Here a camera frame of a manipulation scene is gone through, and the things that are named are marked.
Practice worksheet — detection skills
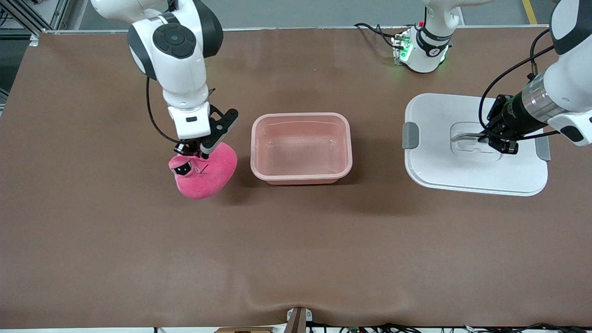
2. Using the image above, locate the pink plush toy with eyes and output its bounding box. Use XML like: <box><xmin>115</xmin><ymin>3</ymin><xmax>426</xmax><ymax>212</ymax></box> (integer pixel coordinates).
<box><xmin>168</xmin><ymin>142</ymin><xmax>238</xmax><ymax>200</ymax></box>

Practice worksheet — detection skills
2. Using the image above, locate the white lid with grey latches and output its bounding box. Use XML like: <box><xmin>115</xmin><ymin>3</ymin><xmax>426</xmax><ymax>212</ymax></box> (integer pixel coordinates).
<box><xmin>402</xmin><ymin>93</ymin><xmax>552</xmax><ymax>197</ymax></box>

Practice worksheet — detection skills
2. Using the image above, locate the pale pink plastic box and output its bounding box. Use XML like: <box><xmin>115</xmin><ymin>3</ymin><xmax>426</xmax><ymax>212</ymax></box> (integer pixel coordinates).
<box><xmin>250</xmin><ymin>112</ymin><xmax>353</xmax><ymax>185</ymax></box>

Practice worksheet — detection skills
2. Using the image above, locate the brown table mat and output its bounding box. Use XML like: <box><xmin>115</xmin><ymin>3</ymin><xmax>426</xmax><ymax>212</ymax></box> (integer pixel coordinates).
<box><xmin>0</xmin><ymin>27</ymin><xmax>592</xmax><ymax>330</ymax></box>

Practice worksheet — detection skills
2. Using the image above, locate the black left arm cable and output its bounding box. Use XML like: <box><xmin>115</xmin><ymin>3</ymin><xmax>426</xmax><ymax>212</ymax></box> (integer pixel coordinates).
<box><xmin>478</xmin><ymin>28</ymin><xmax>561</xmax><ymax>140</ymax></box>

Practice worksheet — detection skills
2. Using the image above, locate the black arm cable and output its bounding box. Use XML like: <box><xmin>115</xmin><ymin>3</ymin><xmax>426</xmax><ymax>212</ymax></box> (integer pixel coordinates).
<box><xmin>478</xmin><ymin>28</ymin><xmax>561</xmax><ymax>140</ymax></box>
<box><xmin>146</xmin><ymin>76</ymin><xmax>182</xmax><ymax>145</ymax></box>

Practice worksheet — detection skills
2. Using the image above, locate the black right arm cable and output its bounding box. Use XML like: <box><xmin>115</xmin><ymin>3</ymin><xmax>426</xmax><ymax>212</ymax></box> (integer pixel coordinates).
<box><xmin>146</xmin><ymin>76</ymin><xmax>182</xmax><ymax>145</ymax></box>

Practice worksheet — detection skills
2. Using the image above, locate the black left base cable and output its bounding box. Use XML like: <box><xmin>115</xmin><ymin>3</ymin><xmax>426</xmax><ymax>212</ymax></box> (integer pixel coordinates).
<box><xmin>354</xmin><ymin>22</ymin><xmax>404</xmax><ymax>49</ymax></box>

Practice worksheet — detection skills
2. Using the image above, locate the aluminium frame with diagonal struts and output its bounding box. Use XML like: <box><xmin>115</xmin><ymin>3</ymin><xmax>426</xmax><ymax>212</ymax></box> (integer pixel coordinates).
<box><xmin>0</xmin><ymin>0</ymin><xmax>70</xmax><ymax>32</ymax></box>

